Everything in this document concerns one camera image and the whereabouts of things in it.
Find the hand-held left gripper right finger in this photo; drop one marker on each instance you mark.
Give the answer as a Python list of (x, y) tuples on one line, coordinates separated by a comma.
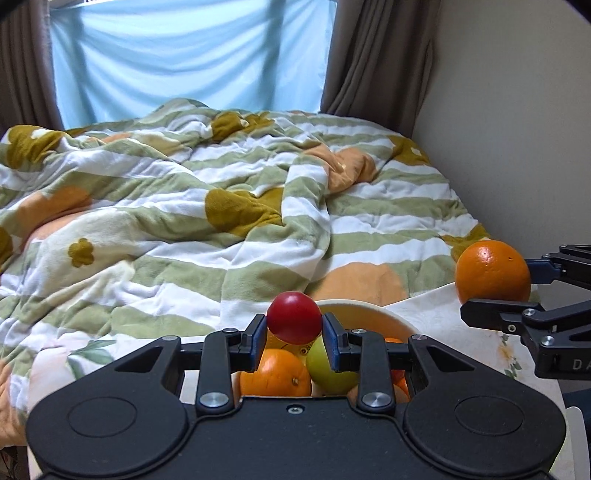
[(331, 345)]

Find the red cherry tomato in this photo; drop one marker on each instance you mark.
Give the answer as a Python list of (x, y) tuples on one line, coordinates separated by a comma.
[(294, 316)]

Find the brown curtain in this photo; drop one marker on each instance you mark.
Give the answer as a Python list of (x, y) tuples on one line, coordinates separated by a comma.
[(27, 69), (378, 60)]

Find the oval cream bowl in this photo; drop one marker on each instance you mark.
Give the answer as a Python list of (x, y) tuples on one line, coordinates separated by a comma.
[(369, 318)]

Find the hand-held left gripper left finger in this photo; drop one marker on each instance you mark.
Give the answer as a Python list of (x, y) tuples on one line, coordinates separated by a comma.
[(256, 345)]

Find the white floral tablecloth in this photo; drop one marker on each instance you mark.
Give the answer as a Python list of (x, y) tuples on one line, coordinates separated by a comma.
[(438, 318)]

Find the green striped floral blanket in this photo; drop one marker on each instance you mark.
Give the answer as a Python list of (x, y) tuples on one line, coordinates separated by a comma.
[(184, 207)]

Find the large orange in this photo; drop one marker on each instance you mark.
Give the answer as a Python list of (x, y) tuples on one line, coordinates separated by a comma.
[(277, 376)]

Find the light blue sheer curtain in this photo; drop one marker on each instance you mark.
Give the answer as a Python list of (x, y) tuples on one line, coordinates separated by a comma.
[(184, 60)]

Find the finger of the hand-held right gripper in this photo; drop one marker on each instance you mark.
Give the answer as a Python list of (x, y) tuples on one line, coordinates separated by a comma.
[(498, 314), (538, 268)]

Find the dark blue cloth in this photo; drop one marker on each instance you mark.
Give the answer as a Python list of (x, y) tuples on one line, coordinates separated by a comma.
[(579, 399)]

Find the medium orange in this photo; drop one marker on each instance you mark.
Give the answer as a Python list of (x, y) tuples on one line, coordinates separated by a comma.
[(493, 273)]

